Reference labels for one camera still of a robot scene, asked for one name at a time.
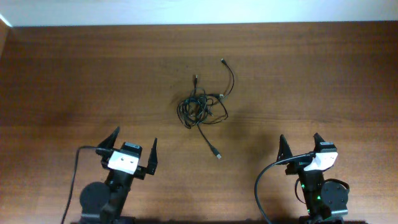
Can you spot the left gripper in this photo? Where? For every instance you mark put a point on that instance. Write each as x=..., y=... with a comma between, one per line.
x=144, y=170

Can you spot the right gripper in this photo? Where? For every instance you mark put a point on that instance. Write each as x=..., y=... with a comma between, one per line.
x=296, y=165

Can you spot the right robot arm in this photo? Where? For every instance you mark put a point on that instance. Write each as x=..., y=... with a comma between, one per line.
x=325, y=199

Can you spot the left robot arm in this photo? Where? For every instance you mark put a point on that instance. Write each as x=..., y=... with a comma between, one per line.
x=103, y=202

